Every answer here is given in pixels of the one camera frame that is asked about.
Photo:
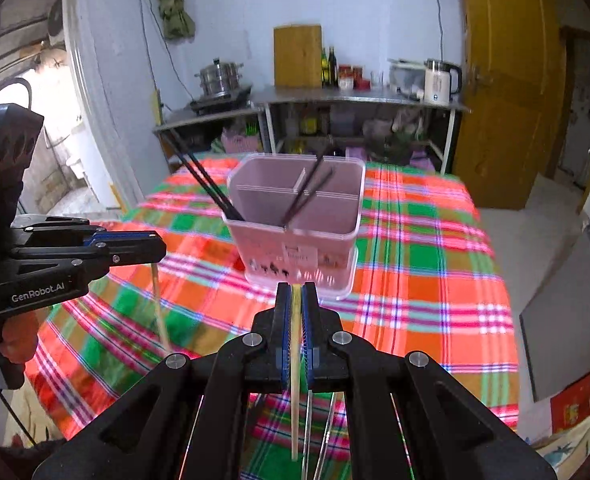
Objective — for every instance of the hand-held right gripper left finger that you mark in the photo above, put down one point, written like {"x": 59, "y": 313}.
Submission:
{"x": 282, "y": 340}

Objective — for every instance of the white electric kettle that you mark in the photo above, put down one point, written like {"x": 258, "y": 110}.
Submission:
{"x": 437, "y": 82}

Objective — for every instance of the silver refrigerator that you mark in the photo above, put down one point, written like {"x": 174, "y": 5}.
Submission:
{"x": 565, "y": 320}

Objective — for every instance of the beige wooden chopstick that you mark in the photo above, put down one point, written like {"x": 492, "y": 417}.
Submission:
{"x": 161, "y": 310}
{"x": 295, "y": 410}

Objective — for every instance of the plaid tablecloth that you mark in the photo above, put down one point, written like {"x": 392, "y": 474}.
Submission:
{"x": 425, "y": 285}

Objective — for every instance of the yellow oil bottle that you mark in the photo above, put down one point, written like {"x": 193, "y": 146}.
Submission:
{"x": 325, "y": 70}

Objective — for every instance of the stone stove counter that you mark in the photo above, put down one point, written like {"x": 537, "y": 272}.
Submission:
{"x": 195, "y": 117}

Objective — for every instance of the person's left hand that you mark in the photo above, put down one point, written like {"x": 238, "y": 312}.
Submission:
{"x": 20, "y": 342}

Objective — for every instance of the red lidded jars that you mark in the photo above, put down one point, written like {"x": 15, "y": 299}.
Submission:
{"x": 350, "y": 77}

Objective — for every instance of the yellow wooden door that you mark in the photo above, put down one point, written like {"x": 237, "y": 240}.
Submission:
{"x": 510, "y": 85}

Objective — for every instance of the yellow power strip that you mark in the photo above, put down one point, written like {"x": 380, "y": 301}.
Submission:
{"x": 156, "y": 107}

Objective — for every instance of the black induction cooker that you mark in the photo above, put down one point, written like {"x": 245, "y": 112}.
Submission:
{"x": 222, "y": 100}

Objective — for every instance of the steel kitchen counter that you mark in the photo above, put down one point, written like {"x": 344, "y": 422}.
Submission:
{"x": 355, "y": 97}

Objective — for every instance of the black chopstick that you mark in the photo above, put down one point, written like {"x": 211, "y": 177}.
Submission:
{"x": 307, "y": 185}
{"x": 200, "y": 175}
{"x": 212, "y": 182}
{"x": 315, "y": 192}

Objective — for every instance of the dark sauce bottle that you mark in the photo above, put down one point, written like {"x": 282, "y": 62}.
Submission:
{"x": 332, "y": 67}

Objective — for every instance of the steel steamer pot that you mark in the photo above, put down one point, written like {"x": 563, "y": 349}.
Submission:
{"x": 220, "y": 77}

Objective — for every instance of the pink storage basket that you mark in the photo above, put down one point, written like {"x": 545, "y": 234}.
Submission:
{"x": 240, "y": 142}

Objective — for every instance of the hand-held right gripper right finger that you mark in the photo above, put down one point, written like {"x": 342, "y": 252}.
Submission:
{"x": 311, "y": 345}

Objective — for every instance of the wooden cutting board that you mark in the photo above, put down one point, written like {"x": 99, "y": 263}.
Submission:
{"x": 297, "y": 55}

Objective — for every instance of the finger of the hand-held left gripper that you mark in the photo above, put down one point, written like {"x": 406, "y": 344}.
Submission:
{"x": 135, "y": 252}
{"x": 65, "y": 232}

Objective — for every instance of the white plastic container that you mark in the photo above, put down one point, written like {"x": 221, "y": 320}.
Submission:
{"x": 405, "y": 77}

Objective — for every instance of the drinking glass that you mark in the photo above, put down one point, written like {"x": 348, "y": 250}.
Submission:
{"x": 377, "y": 80}

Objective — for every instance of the red cardboard box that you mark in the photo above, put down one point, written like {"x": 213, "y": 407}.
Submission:
{"x": 575, "y": 405}

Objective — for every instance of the green tied curtain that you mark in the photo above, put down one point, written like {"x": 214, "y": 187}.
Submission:
{"x": 170, "y": 5}

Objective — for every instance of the pink plastic utensil basket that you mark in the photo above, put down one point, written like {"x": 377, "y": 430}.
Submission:
{"x": 275, "y": 245}

